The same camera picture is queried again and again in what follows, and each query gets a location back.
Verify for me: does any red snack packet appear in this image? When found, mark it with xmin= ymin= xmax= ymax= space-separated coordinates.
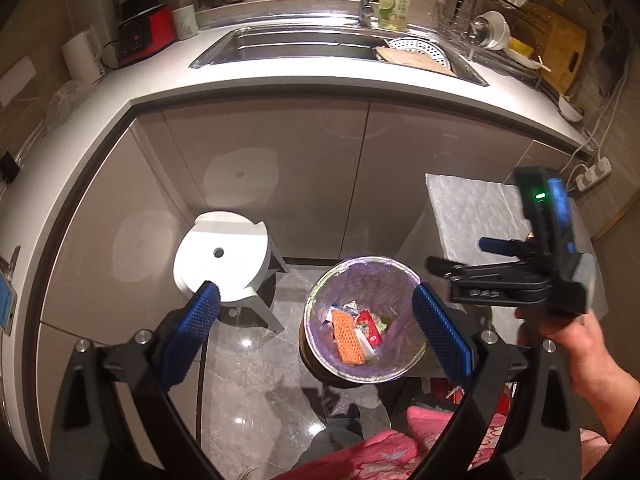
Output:
xmin=356 ymin=310 xmax=382 ymax=349

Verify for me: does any orange foam fruit net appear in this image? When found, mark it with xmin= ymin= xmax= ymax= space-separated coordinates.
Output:
xmin=331 ymin=309 xmax=366 ymax=365

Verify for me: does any trash bin with purple bag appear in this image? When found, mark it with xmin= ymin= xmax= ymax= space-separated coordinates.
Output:
xmin=303 ymin=256 xmax=428 ymax=385

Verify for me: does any person's right hand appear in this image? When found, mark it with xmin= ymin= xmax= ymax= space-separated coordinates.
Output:
xmin=539 ymin=310 xmax=639 ymax=443

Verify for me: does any red gift box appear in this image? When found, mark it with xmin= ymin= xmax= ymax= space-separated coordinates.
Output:
xmin=428 ymin=377 xmax=515 ymax=415

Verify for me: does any grey absorbent table mat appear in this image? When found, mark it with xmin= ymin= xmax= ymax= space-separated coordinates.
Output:
xmin=418 ymin=174 xmax=608 ymax=328

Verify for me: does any white round plastic stool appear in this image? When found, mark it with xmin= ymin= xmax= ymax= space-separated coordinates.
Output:
xmin=172 ymin=211 xmax=288 ymax=334

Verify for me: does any pink patterned clothing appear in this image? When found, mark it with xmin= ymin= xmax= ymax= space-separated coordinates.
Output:
xmin=273 ymin=405 xmax=610 ymax=479

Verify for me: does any white power strip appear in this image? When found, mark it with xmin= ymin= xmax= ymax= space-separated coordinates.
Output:
xmin=575 ymin=157 xmax=613 ymax=193

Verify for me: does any white bowl on counter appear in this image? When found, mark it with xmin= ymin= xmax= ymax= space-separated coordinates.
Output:
xmin=558 ymin=94 xmax=584 ymax=124

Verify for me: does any wooden cutting board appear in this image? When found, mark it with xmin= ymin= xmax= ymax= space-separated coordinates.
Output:
xmin=522 ymin=2 xmax=587 ymax=94

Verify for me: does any metal dish drying rack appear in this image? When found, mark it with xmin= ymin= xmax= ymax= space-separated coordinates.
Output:
xmin=435 ymin=0 xmax=551 ymax=82

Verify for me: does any stainless steel sink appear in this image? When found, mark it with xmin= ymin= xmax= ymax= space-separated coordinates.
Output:
xmin=190 ymin=25 xmax=487 ymax=87

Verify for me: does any tan dish cloth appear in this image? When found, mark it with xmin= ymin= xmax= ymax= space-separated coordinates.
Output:
xmin=374 ymin=47 xmax=454 ymax=77

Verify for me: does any white bowl in rack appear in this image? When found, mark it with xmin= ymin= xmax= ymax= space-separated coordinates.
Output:
xmin=468 ymin=11 xmax=511 ymax=51

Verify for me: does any metal steamer plate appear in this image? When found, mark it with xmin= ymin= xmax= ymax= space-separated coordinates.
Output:
xmin=385 ymin=37 xmax=451 ymax=70

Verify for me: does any green dish soap bottle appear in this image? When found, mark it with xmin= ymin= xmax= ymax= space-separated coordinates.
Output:
xmin=378 ymin=0 xmax=411 ymax=30

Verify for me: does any white electric kettle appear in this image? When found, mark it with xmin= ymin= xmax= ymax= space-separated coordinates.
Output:
xmin=62 ymin=29 xmax=105 ymax=87

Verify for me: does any white mug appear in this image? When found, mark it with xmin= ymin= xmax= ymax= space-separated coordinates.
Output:
xmin=172 ymin=4 xmax=198 ymax=40

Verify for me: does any red black blender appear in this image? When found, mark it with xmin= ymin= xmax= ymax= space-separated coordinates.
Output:
xmin=114 ymin=0 xmax=177 ymax=67

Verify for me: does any white power cable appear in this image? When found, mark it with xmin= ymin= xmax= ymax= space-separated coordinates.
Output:
xmin=554 ymin=54 xmax=632 ymax=181

